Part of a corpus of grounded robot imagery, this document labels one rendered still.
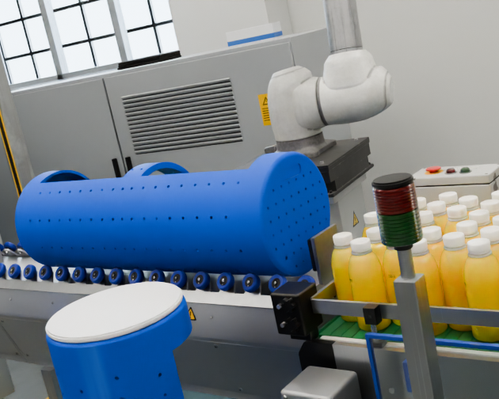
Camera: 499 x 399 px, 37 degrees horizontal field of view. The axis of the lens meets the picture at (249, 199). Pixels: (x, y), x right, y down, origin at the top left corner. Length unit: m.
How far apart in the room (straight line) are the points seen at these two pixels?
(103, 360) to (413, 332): 0.57
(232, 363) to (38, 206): 0.70
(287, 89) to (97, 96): 1.83
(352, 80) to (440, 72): 2.23
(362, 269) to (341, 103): 0.92
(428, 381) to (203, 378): 0.87
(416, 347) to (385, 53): 3.46
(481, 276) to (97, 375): 0.72
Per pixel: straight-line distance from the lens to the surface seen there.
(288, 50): 3.38
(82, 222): 1.99
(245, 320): 1.74
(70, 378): 1.49
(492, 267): 1.37
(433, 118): 4.54
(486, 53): 4.42
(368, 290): 1.47
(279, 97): 2.34
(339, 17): 2.33
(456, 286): 1.43
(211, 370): 1.93
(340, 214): 2.33
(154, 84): 3.77
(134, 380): 1.45
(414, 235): 1.14
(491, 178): 1.76
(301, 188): 1.72
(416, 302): 1.18
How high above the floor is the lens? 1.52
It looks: 13 degrees down
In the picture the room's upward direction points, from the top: 12 degrees counter-clockwise
